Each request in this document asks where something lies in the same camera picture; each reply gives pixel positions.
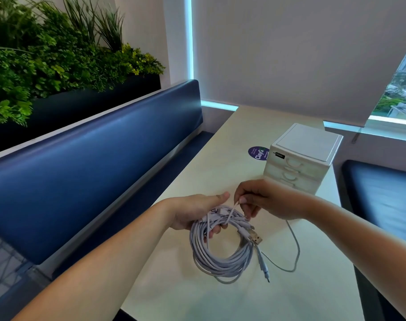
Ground person's left hand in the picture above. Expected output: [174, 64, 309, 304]
[162, 191, 231, 243]

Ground single thin white cable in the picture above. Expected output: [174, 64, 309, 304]
[206, 202, 301, 273]

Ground black planter box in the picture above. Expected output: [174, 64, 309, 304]
[0, 74, 161, 156]

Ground person's left forearm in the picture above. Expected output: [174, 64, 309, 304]
[12, 200, 173, 321]

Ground white mini drawer cabinet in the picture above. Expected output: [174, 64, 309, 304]
[263, 123, 344, 194]

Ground glass window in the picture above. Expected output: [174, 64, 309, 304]
[370, 36, 406, 123]

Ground white roller blind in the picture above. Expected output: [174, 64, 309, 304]
[192, 0, 406, 128]

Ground person's right forearm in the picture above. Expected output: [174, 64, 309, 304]
[305, 197, 406, 321]

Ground round purple sticker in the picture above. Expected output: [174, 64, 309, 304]
[248, 146, 270, 161]

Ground green leafy plants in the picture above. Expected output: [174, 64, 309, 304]
[0, 0, 165, 131]

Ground white table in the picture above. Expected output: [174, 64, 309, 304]
[121, 105, 366, 321]

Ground person's right hand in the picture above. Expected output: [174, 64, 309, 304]
[234, 178, 316, 222]

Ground blue padded bench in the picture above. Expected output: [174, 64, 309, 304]
[342, 159, 406, 321]
[0, 79, 214, 321]

